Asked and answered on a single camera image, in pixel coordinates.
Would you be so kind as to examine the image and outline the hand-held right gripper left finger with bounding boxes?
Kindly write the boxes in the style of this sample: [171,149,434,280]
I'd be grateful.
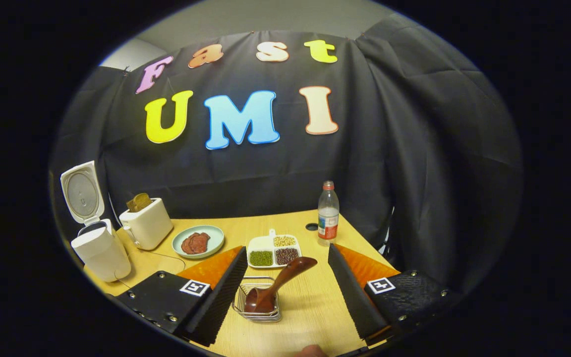
[114,245,249,348]

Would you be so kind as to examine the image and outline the brown wooden spoon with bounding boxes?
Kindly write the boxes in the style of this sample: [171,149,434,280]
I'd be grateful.
[244,256,318,314]

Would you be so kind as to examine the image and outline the dark red beans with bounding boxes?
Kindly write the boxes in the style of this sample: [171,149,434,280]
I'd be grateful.
[275,247,299,265]

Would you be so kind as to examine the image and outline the green mung beans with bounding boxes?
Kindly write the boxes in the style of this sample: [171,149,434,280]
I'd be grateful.
[249,250,274,267]

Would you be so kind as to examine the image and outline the white rice cooker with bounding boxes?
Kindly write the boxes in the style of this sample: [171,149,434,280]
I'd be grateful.
[60,160,132,283]

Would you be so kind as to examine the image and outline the white toaster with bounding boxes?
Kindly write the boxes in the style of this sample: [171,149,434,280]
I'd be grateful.
[119,197,174,250]

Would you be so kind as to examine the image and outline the pale green plate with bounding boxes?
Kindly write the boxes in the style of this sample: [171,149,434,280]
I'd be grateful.
[172,225,225,259]

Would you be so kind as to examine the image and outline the white divided dish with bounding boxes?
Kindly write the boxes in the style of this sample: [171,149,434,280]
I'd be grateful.
[247,229,302,269]

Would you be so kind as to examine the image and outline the clear plastic water bottle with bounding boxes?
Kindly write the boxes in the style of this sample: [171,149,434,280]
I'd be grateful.
[317,180,340,247]

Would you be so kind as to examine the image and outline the metal wire chopstick holder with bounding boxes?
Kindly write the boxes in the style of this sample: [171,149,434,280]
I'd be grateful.
[232,276,283,323]

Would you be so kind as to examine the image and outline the clear plastic rice box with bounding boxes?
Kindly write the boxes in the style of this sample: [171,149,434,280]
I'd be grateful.
[114,248,187,293]

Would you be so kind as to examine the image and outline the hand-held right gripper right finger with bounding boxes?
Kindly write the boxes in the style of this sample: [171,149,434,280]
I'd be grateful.
[328,243,462,347]

